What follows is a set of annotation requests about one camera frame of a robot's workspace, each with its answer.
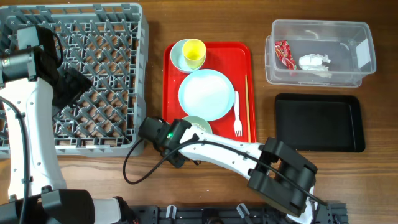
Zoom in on green bowl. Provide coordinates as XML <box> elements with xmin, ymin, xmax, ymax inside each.
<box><xmin>183</xmin><ymin>116</ymin><xmax>213</xmax><ymax>134</ymax></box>

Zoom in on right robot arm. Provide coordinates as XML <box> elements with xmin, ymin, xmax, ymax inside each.
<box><xmin>138</xmin><ymin>118</ymin><xmax>321</xmax><ymax>223</ymax></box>

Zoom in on clear plastic bin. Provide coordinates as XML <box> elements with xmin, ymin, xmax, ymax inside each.
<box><xmin>265</xmin><ymin>19</ymin><xmax>376</xmax><ymax>88</ymax></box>

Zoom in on rice and food scraps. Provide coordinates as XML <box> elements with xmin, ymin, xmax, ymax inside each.
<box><xmin>195</xmin><ymin>124</ymin><xmax>209</xmax><ymax>132</ymax></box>

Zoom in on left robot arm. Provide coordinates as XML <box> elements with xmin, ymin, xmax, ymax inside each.
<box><xmin>1</xmin><ymin>25</ymin><xmax>139</xmax><ymax>223</ymax></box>

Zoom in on yellow plastic cup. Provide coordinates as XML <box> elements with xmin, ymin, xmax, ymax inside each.
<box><xmin>182</xmin><ymin>39</ymin><xmax>206</xmax><ymax>69</ymax></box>

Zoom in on light blue plate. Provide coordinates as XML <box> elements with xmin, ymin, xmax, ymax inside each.
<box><xmin>178</xmin><ymin>69</ymin><xmax>235</xmax><ymax>121</ymax></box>

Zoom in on black plastic tray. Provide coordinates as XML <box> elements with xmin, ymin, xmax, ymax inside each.
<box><xmin>275</xmin><ymin>93</ymin><xmax>366</xmax><ymax>152</ymax></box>

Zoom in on wooden chopstick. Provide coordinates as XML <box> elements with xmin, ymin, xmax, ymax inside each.
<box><xmin>245</xmin><ymin>75</ymin><xmax>251</xmax><ymax>143</ymax></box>

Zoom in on white napkin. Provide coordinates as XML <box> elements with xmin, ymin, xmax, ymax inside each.
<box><xmin>299</xmin><ymin>54</ymin><xmax>332</xmax><ymax>78</ymax></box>

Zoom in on grey dishwasher rack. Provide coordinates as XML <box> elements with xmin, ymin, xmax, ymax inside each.
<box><xmin>1</xmin><ymin>3</ymin><xmax>149</xmax><ymax>157</ymax></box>

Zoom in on light blue small bowl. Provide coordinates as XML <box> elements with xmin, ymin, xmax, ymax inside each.
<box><xmin>170</xmin><ymin>39</ymin><xmax>206</xmax><ymax>74</ymax></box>

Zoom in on red snack wrapper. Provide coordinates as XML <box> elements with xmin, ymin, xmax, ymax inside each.
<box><xmin>274</xmin><ymin>40</ymin><xmax>297</xmax><ymax>70</ymax></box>

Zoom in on white plastic fork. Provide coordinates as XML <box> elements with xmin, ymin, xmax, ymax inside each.
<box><xmin>233</xmin><ymin>91</ymin><xmax>243</xmax><ymax>137</ymax></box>

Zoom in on red plastic tray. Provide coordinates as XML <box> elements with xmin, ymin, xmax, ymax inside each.
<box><xmin>162</xmin><ymin>42</ymin><xmax>257</xmax><ymax>142</ymax></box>

